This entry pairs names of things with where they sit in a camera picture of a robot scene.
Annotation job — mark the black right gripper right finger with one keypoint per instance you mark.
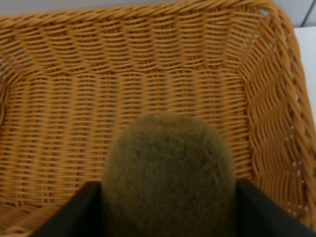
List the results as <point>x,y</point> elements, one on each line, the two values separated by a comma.
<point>259,216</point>

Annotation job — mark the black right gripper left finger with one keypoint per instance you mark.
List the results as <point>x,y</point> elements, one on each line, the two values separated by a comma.
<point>81,216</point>

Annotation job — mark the brown fuzzy kiwi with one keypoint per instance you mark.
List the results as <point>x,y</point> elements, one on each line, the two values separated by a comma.
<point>169,175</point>

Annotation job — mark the tan wicker basket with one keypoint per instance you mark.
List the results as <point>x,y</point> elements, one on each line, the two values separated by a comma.
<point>71,80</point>

